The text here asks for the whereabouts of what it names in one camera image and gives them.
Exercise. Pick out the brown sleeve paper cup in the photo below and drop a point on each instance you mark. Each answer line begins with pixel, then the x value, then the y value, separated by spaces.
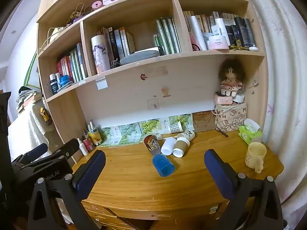
pixel 181 146

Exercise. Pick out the pile of books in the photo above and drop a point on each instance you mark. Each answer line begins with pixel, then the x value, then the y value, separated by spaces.
pixel 26 98

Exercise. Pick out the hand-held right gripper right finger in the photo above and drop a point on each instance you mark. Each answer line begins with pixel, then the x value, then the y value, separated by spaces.
pixel 219 173

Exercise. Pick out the wooden bookshelf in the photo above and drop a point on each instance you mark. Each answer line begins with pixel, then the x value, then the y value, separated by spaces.
pixel 134 81

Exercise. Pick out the white small bottle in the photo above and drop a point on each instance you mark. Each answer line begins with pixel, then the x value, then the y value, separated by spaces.
pixel 83 147

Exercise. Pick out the clear wall hook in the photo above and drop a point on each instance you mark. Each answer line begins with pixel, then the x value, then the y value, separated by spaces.
pixel 153 104

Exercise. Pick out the dark pen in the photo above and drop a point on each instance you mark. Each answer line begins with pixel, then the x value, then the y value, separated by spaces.
pixel 222 132

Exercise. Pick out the letter print storage box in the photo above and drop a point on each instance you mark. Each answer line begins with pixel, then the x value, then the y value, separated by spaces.
pixel 230 119

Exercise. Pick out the pink tape roll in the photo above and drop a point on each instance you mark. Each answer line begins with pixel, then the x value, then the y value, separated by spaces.
pixel 97 5

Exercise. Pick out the wooden desk drawer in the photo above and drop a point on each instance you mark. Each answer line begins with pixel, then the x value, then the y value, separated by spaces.
pixel 112 216

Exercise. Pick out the pink small device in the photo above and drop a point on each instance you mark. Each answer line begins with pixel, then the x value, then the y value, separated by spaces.
pixel 224 99

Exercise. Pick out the cream ceramic mug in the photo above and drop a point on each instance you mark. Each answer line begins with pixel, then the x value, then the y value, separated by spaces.
pixel 255 156

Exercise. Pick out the white small oval case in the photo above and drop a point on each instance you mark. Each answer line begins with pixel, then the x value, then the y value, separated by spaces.
pixel 253 48

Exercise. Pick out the white plastic cup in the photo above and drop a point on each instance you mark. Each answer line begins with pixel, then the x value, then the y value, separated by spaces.
pixel 168 146

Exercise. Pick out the yellow small toy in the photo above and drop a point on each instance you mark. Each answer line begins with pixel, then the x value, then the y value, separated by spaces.
pixel 44 115

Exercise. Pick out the brown drawn cardboard panel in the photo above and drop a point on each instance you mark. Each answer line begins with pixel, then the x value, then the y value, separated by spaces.
pixel 203 122

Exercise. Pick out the blue round jar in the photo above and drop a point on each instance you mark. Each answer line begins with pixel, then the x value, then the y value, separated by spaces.
pixel 64 81

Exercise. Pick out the row of mixed books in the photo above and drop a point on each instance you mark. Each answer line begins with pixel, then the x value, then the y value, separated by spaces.
pixel 237 30

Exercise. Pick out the white paper label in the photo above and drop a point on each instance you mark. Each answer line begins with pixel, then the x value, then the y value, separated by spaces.
pixel 101 83

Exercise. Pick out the pink white printed tumbler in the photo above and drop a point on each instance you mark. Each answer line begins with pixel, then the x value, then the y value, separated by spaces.
pixel 100 55

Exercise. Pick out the blue plastic cup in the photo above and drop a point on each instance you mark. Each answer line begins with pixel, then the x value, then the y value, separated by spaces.
pixel 163 165

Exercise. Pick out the white black pattern paper cup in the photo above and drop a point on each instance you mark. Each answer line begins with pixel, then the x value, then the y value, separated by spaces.
pixel 187 135

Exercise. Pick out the green leaf print card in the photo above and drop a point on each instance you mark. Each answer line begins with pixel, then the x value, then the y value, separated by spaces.
pixel 186 121
pixel 129 131
pixel 166 123
pixel 109 134
pixel 150 125

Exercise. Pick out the patterned gift bag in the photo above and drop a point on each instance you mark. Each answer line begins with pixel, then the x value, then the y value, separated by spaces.
pixel 76 16

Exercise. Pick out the curly hair rag doll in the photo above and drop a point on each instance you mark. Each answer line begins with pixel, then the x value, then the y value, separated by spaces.
pixel 231 76

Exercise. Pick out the clear spray bottle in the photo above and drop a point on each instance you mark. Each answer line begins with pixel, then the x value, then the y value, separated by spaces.
pixel 91 127

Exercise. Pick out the red round sticker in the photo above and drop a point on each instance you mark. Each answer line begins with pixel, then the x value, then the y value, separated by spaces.
pixel 143 76

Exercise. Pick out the red small container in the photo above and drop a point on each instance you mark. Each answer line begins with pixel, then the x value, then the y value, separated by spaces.
pixel 88 145

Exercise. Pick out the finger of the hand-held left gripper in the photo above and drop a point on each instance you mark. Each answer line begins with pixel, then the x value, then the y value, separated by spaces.
pixel 36 151
pixel 68 148

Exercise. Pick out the white lace cloth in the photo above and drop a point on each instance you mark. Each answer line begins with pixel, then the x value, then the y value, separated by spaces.
pixel 26 129

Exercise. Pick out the white floral curtain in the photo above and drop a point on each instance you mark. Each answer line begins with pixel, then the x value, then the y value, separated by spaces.
pixel 283 76

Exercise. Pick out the picture print paper cup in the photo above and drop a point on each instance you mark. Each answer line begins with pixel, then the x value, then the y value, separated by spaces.
pixel 151 144

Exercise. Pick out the green tissue box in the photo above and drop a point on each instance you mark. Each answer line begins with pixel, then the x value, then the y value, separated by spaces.
pixel 249 134

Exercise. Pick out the row of dark books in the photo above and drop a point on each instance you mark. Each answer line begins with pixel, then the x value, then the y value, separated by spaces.
pixel 120 42

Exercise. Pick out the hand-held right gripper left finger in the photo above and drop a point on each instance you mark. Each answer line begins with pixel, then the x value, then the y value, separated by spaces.
pixel 90 171

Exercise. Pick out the dark cosmetic bottle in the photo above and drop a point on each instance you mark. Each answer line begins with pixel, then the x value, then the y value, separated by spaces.
pixel 54 83

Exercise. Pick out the row of red green books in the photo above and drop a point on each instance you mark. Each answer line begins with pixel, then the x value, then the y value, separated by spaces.
pixel 74 63

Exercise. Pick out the grey fabric pouch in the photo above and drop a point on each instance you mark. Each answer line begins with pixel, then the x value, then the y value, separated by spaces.
pixel 140 57

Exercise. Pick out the white tube bottle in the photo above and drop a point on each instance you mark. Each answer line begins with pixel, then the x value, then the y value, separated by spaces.
pixel 220 27

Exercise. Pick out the white round device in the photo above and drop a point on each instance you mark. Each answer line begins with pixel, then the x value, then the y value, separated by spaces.
pixel 238 98

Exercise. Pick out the checkered paper cup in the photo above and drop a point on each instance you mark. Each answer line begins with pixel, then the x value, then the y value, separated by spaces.
pixel 175 127

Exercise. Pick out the green framed picture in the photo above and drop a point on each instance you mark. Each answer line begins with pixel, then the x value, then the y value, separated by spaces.
pixel 30 74

